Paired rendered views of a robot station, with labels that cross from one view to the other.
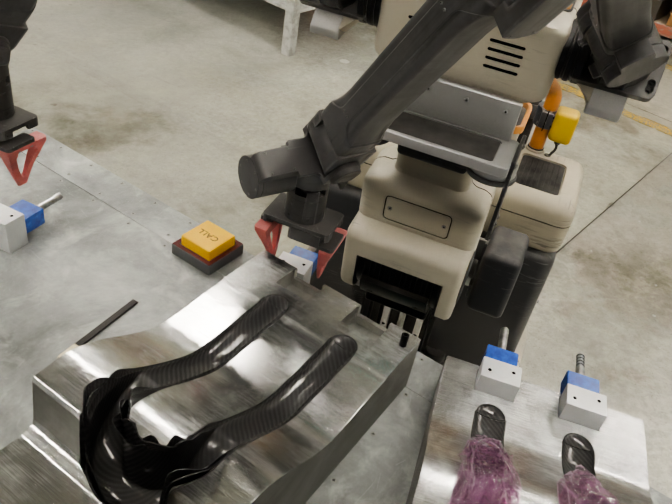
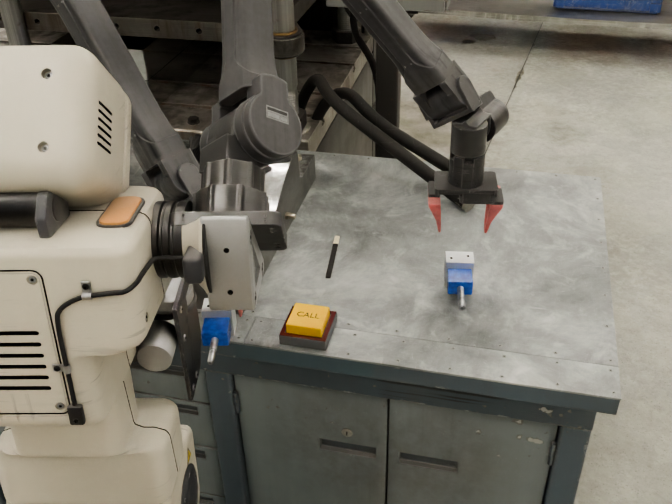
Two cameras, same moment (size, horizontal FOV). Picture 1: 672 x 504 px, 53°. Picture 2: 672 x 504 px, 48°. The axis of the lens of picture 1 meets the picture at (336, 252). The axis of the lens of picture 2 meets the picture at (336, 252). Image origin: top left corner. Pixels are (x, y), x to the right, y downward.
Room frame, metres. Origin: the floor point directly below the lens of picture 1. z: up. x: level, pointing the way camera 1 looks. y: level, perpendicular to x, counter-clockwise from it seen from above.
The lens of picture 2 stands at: (1.80, 0.01, 1.63)
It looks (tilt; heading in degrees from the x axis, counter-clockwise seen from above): 34 degrees down; 166
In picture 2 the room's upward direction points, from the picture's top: 1 degrees counter-clockwise
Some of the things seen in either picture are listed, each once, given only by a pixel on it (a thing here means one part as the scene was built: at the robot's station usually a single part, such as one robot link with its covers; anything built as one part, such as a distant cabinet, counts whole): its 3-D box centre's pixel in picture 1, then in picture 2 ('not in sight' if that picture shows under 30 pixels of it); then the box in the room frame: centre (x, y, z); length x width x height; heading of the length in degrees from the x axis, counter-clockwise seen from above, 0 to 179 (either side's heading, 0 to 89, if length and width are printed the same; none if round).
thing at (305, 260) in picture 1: (304, 259); (215, 335); (0.84, 0.05, 0.83); 0.13 x 0.05 x 0.05; 165
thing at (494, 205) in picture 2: not in sight; (479, 207); (0.79, 0.51, 0.96); 0.07 x 0.07 x 0.09; 70
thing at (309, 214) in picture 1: (305, 202); not in sight; (0.80, 0.05, 0.96); 0.10 x 0.07 x 0.07; 75
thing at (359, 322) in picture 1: (364, 332); not in sight; (0.65, -0.06, 0.87); 0.05 x 0.05 x 0.04; 62
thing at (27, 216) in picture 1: (28, 213); (460, 284); (0.82, 0.48, 0.83); 0.13 x 0.05 x 0.05; 161
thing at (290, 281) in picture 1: (299, 293); not in sight; (0.70, 0.04, 0.87); 0.05 x 0.05 x 0.04; 62
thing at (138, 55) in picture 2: not in sight; (142, 47); (-0.48, 0.00, 0.87); 0.50 x 0.27 x 0.17; 152
